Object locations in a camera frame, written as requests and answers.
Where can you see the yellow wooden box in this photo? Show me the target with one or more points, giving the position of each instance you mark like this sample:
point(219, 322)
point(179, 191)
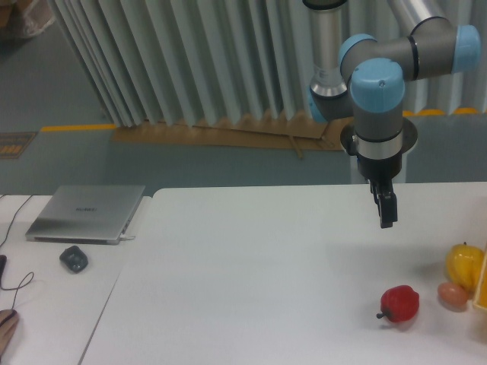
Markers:
point(479, 298)

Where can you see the yellow toy bell pepper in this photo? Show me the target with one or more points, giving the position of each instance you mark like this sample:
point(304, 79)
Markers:
point(464, 264)

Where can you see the grey folding screen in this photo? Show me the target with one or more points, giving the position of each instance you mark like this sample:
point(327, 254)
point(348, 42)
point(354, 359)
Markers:
point(198, 61)

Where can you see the brown toy egg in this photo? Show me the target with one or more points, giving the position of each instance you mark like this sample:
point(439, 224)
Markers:
point(452, 294)

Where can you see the red toy bell pepper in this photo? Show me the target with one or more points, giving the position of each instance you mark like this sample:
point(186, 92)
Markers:
point(399, 304)

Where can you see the white usb plug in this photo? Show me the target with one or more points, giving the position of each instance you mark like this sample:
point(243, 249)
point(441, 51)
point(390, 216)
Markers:
point(126, 237)

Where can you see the brown cardboard sheet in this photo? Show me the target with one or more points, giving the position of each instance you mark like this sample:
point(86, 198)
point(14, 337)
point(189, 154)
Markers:
point(299, 135)

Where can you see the person's hand on mouse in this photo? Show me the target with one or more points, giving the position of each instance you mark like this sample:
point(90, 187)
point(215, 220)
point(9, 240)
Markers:
point(9, 322)

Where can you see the silver closed laptop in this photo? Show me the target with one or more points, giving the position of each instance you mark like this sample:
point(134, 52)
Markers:
point(87, 214)

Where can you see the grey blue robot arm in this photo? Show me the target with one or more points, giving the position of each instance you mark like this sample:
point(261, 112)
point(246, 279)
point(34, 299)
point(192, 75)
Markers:
point(364, 79)

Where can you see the black cable plug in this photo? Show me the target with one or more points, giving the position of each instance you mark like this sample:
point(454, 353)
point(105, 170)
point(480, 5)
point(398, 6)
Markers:
point(3, 260)

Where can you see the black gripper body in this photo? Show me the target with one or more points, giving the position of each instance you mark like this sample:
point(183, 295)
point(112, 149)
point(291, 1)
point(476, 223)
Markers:
point(380, 171)

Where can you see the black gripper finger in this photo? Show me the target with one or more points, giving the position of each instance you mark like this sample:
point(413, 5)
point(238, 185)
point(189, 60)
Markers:
point(387, 206)
point(374, 192)

